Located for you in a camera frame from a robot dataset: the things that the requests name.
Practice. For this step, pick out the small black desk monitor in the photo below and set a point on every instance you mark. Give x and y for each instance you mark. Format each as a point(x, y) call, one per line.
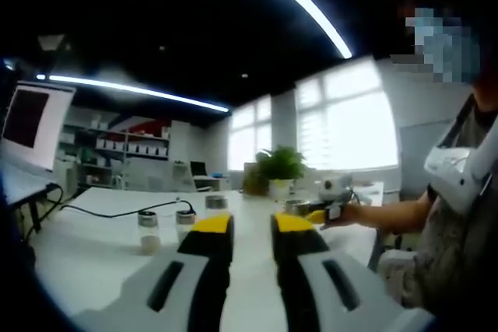
point(198, 168)

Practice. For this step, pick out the grey mesh office chair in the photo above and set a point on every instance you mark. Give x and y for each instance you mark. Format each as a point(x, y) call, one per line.
point(149, 176)

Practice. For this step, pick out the white office chair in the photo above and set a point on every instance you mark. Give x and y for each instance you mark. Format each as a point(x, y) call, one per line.
point(186, 180)

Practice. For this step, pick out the glass seasoning bottle steel lid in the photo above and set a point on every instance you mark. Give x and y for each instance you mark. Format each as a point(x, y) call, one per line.
point(216, 203)
point(296, 206)
point(184, 218)
point(148, 231)

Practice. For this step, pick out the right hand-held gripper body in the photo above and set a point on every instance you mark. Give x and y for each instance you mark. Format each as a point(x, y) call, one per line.
point(336, 190)

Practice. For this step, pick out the person's right hand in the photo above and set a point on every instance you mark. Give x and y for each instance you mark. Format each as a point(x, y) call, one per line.
point(350, 217)

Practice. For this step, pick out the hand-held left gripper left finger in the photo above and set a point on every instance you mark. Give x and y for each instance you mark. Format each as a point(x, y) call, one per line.
point(202, 246)

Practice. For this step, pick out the narrow window white blinds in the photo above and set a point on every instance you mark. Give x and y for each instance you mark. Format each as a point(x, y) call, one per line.
point(249, 133)

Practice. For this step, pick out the white chest-worn device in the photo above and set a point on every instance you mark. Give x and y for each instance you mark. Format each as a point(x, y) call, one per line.
point(447, 165)

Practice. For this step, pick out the wide window white blinds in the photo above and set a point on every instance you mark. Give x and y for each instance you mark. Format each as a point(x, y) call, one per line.
point(346, 122)

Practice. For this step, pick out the white side table black legs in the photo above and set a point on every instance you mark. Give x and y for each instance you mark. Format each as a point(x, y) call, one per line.
point(37, 217)

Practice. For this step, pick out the brown paper bag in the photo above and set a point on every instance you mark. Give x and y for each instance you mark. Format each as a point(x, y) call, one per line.
point(253, 182)

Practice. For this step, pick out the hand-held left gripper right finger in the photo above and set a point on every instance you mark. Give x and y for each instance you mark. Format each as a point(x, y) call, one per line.
point(299, 246)

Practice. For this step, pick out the white open laptop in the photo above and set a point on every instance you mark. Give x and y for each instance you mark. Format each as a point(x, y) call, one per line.
point(46, 141)

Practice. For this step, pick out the green plant in white pot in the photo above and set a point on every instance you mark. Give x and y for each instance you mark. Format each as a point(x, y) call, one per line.
point(280, 163)

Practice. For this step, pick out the shelf rack with white bins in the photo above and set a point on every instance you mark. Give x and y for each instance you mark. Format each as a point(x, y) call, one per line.
point(132, 145)

